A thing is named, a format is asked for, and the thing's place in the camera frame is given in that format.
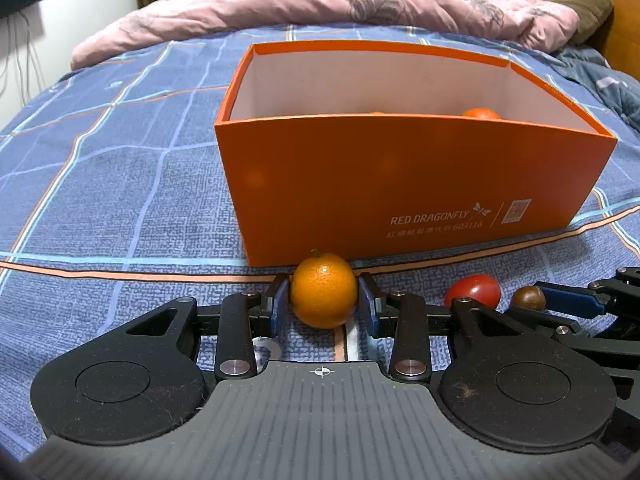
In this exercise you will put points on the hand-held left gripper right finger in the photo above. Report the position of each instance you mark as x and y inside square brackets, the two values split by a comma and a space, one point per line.
[367, 305]

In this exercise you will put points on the wooden headboard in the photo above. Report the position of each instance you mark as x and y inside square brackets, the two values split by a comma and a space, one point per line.
[625, 35]

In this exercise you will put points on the pink quilt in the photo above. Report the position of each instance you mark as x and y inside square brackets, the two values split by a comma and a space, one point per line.
[300, 10]

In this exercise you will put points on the grey-blue crumpled clothing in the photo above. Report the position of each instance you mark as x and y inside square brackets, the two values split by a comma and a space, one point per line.
[605, 85]

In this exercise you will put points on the blue plaid bedsheet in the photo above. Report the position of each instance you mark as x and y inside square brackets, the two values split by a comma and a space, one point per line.
[125, 185]

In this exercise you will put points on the brown pillow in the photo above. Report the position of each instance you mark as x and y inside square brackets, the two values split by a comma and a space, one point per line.
[570, 2]

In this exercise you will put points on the orange cardboard box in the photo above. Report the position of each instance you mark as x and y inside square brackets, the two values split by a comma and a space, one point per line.
[400, 175]

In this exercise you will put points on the red cherry tomato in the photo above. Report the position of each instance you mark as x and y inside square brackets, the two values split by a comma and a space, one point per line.
[477, 287]

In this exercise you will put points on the pile of small oranges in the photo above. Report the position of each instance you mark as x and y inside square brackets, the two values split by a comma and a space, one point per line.
[482, 113]

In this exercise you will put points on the dark brown cherry tomato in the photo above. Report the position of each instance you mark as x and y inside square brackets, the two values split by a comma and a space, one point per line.
[527, 297]

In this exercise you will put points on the stemmed mandarin fruit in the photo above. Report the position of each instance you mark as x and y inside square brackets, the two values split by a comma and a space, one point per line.
[325, 292]

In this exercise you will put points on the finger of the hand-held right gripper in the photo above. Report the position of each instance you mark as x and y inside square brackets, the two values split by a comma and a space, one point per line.
[562, 331]
[570, 302]

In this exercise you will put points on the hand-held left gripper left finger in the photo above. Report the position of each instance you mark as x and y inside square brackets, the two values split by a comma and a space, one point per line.
[281, 305]

